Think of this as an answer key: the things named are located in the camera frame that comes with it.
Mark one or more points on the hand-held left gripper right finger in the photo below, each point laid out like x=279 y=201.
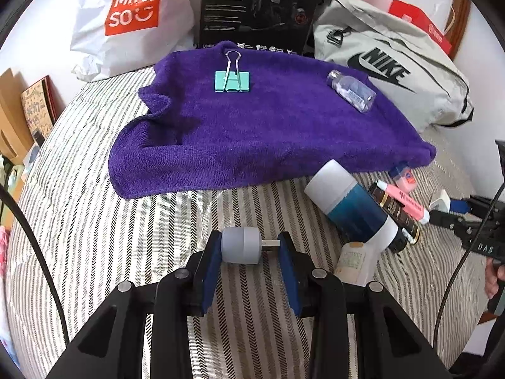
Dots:
x=290 y=280

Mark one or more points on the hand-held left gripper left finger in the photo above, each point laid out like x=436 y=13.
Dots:
x=209 y=270

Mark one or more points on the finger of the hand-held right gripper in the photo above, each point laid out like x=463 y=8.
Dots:
x=447 y=221
x=459 y=205

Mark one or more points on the white charger plug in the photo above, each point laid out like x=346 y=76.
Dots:
x=441 y=201

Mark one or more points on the small grey-white cylinder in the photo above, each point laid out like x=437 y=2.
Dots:
x=240 y=244

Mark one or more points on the pink lip gloss tube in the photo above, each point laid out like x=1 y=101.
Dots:
x=410 y=205

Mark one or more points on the black tube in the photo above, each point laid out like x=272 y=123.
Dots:
x=399 y=243

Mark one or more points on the pink jar with blue lid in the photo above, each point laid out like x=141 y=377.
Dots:
x=406 y=181

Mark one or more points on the dark brown perfume bottle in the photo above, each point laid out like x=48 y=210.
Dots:
x=388 y=201

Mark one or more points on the cream lotion tube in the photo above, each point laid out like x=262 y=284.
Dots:
x=355 y=262

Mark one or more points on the blue and white deodorant stick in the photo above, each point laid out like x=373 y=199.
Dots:
x=355 y=205

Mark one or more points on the teal binder clip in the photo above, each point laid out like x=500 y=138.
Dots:
x=232 y=83

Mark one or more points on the person's right hand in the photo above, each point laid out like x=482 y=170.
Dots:
x=493 y=280

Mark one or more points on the grey bag with black logo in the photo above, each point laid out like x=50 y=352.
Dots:
x=414 y=98

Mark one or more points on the striped bed blanket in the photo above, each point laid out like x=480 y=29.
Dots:
x=98 y=213

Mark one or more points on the purple towel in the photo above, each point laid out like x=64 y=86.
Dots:
x=256 y=134

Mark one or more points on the clear pill bottle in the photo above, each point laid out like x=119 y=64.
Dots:
x=353 y=92

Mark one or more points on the red box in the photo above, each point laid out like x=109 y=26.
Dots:
x=414 y=15

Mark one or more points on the brown notebook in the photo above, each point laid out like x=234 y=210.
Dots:
x=37 y=106

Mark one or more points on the brown cardboard box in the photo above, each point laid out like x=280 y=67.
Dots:
x=12 y=118

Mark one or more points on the white shopping bag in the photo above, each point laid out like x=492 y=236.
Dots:
x=90 y=39

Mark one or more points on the black headset box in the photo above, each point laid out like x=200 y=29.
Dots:
x=236 y=8

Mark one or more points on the wooden frame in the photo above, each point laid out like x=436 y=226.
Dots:
x=459 y=19

